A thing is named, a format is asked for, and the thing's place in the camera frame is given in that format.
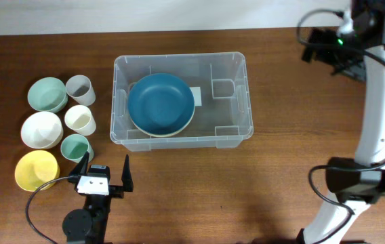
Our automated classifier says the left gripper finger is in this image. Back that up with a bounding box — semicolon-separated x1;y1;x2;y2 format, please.
69;152;89;178
121;155;134;192

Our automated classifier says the yellow small bowl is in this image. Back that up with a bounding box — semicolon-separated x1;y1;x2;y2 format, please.
14;150;60;192

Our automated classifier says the dark blue bowl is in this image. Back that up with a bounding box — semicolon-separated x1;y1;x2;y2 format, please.
127;73;195;134

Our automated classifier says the beige bowl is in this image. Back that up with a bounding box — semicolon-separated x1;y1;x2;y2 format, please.
132;109;195;138

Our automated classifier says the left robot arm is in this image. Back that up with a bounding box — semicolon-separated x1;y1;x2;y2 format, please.
62;152;134;243

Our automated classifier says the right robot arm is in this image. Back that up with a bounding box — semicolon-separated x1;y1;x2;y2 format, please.
296;1;385;243

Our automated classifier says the clear plastic storage container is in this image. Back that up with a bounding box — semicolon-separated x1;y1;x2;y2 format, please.
110;52;254;152

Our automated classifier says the white label in container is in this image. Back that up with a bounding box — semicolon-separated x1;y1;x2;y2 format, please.
190;87;202;106

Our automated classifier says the green cup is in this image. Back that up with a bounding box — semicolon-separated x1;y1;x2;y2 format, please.
60;134;94;163

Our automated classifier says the cream cup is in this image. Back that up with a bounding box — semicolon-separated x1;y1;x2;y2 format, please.
64;105;96;136

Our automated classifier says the white small bowl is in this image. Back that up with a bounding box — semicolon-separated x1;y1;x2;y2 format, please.
20;111;64;149

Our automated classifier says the grey cup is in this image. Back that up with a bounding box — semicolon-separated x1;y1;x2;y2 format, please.
66;75;96;106

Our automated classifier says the light green small bowl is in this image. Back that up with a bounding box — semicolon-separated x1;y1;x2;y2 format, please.
27;77;68;113

